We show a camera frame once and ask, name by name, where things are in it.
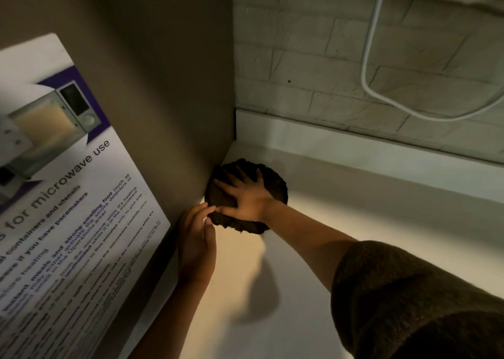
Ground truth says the white cable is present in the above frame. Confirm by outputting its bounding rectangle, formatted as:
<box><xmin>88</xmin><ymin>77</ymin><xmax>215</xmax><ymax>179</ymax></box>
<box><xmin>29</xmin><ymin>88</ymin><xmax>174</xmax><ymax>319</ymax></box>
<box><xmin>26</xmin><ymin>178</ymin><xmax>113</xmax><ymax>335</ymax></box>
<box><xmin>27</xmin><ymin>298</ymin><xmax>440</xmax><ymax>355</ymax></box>
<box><xmin>361</xmin><ymin>0</ymin><xmax>504</xmax><ymax>122</ymax></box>

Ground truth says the person's right hand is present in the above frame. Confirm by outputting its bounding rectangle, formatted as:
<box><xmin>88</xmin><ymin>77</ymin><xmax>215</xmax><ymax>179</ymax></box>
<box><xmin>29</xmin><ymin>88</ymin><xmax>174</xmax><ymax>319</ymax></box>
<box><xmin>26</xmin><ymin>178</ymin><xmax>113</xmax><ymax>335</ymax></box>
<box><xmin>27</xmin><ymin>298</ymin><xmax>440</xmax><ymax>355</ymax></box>
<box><xmin>214</xmin><ymin>167</ymin><xmax>277</xmax><ymax>225</ymax></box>

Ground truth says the person's left forearm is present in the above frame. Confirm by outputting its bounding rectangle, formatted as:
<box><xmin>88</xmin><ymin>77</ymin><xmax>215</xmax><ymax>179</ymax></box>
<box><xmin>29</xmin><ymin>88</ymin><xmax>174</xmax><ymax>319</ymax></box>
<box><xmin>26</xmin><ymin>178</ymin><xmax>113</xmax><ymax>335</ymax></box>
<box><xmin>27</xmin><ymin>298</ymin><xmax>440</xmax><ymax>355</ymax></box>
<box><xmin>128</xmin><ymin>278</ymin><xmax>210</xmax><ymax>359</ymax></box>

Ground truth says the white paper notice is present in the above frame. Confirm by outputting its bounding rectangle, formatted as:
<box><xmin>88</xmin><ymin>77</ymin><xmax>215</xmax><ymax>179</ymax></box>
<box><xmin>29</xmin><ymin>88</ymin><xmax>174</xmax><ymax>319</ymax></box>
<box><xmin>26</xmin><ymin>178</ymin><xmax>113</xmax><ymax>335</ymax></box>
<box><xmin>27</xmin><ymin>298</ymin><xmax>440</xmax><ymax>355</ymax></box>
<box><xmin>0</xmin><ymin>33</ymin><xmax>171</xmax><ymax>359</ymax></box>

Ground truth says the dark brown cleaning cloth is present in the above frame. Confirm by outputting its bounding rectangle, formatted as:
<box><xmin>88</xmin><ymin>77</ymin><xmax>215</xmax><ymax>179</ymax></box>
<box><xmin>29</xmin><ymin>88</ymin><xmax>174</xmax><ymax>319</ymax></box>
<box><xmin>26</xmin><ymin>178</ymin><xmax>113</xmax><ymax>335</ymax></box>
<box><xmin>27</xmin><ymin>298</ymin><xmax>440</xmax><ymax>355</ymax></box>
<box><xmin>204</xmin><ymin>158</ymin><xmax>289</xmax><ymax>236</ymax></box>

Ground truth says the person's right forearm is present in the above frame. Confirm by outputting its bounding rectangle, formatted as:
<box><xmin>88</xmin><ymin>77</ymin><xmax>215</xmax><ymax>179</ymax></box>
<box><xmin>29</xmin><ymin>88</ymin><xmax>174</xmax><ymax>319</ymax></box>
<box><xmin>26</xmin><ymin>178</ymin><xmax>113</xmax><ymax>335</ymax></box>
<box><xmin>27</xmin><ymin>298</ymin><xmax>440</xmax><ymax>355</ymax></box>
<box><xmin>262</xmin><ymin>201</ymin><xmax>358</xmax><ymax>292</ymax></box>

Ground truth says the dark brown side panel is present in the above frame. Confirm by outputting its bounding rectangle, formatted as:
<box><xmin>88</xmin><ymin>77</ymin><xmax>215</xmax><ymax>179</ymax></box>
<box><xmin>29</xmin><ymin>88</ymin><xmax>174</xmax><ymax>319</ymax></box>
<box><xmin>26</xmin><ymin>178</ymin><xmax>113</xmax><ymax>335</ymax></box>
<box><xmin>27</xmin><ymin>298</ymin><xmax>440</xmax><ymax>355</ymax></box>
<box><xmin>0</xmin><ymin>0</ymin><xmax>236</xmax><ymax>359</ymax></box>

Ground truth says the brown knit sweater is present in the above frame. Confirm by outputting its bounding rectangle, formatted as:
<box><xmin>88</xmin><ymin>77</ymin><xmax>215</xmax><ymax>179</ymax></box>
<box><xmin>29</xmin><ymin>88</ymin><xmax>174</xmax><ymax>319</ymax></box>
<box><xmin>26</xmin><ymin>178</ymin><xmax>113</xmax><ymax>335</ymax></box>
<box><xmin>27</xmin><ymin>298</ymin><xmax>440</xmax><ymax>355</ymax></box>
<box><xmin>330</xmin><ymin>240</ymin><xmax>504</xmax><ymax>359</ymax></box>

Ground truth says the white countertop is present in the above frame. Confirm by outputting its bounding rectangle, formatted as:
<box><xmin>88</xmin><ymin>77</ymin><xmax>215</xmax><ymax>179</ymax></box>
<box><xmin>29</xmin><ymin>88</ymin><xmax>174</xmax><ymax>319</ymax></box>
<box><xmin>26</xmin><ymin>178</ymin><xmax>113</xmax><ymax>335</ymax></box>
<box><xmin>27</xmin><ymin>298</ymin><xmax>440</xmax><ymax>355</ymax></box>
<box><xmin>118</xmin><ymin>142</ymin><xmax>504</xmax><ymax>359</ymax></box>

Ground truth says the person's left hand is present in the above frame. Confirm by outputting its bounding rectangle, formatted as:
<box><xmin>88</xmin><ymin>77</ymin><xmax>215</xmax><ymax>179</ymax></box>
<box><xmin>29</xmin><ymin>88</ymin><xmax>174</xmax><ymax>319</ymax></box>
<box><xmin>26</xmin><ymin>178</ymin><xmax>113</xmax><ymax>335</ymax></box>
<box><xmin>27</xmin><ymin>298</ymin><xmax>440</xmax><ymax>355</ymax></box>
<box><xmin>176</xmin><ymin>203</ymin><xmax>218</xmax><ymax>285</ymax></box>

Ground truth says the white backsplash ledge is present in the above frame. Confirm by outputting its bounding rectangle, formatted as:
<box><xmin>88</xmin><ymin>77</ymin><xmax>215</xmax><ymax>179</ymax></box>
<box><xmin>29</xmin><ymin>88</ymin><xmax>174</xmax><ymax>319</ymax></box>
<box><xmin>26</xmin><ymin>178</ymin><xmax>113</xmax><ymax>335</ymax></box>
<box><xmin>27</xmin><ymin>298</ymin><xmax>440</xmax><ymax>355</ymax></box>
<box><xmin>235</xmin><ymin>109</ymin><xmax>504</xmax><ymax>204</ymax></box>

